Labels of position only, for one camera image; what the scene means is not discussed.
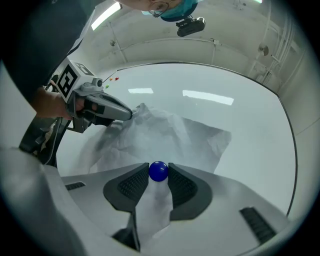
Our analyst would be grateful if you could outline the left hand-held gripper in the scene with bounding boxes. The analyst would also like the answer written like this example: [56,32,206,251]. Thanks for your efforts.
[55,58,134,135]

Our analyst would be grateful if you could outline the person's black-clothed body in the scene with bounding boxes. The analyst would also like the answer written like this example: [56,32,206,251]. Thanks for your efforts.
[0,0,101,166]

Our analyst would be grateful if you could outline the black-framed whiteboard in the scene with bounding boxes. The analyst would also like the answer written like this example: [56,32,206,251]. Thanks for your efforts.
[55,61,299,218]

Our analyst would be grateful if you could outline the person's head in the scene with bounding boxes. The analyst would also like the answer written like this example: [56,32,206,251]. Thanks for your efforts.
[119,0,201,23]

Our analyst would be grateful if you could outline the round ceiling fixture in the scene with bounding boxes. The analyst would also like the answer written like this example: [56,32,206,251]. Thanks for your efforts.
[257,43,270,57]

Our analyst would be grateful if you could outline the white cable conduit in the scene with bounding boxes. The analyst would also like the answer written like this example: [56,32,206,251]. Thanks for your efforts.
[109,37,224,66]

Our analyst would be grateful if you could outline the round-framed glasses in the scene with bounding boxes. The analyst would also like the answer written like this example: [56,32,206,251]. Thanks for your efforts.
[147,0,176,19]

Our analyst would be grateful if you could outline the person's left forearm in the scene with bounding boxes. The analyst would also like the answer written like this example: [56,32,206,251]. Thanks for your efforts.
[30,86,55,119]

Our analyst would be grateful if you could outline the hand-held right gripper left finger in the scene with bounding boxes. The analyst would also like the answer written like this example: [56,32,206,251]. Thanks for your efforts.
[60,162,151,253]

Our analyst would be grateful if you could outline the white wall pipes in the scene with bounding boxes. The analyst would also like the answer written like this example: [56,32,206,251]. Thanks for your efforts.
[245,0,305,92]

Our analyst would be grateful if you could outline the blue round magnet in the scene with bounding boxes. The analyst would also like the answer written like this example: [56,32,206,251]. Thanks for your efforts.
[148,160,170,183]

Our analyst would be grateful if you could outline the white paper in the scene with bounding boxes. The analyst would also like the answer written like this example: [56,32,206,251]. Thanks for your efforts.
[79,102,233,248]

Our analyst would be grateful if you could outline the long ceiling light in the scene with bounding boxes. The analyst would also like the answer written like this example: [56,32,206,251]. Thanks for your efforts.
[90,1,124,32]

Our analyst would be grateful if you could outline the teal cap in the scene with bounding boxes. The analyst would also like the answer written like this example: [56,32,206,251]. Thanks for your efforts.
[159,0,200,23]

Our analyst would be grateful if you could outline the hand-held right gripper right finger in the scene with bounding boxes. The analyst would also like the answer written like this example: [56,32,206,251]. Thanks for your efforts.
[139,162,297,253]

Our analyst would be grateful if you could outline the black head camera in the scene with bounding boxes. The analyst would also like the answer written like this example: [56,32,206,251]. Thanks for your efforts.
[175,16,207,38]

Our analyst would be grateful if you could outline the person's left hand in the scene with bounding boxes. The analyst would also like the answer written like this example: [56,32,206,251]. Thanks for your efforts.
[47,79,86,121]

